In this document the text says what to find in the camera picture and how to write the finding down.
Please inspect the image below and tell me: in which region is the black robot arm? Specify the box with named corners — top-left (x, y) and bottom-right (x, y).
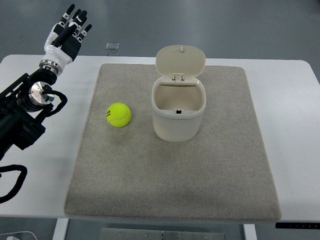
top-left (0, 60), bottom-right (68, 158)

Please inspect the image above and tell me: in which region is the beige lidded plastic bin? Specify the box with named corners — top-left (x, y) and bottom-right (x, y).
top-left (151, 45), bottom-right (206, 142)

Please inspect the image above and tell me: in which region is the white table leg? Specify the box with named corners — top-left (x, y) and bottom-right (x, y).
top-left (243, 224), bottom-right (258, 240)
top-left (52, 218), bottom-right (69, 240)

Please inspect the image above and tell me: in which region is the black sleeved cable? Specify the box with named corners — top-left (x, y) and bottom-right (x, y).
top-left (0, 164), bottom-right (28, 204)

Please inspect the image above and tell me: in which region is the yellow tennis ball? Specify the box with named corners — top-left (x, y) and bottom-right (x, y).
top-left (106, 103), bottom-right (132, 128)

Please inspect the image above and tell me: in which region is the white table leg left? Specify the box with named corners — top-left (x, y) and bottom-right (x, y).
top-left (52, 218), bottom-right (69, 240)

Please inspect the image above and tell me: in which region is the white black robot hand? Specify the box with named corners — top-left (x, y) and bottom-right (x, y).
top-left (44, 4), bottom-right (92, 67)

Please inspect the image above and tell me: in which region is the white device corner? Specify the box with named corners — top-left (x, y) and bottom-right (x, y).
top-left (0, 230), bottom-right (38, 240)

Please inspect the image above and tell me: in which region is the clear floor plate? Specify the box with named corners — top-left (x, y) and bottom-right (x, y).
top-left (105, 42), bottom-right (120, 51)

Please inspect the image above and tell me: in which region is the grey metal base plate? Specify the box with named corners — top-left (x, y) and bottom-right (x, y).
top-left (100, 228), bottom-right (226, 240)

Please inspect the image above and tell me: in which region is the white table leg right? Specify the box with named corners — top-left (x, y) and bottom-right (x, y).
top-left (243, 224), bottom-right (258, 240)

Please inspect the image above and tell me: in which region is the black table control panel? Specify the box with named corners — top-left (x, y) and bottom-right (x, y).
top-left (275, 222), bottom-right (320, 230)

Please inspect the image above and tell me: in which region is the beige felt mat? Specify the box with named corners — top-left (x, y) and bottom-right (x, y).
top-left (64, 63), bottom-right (281, 223)

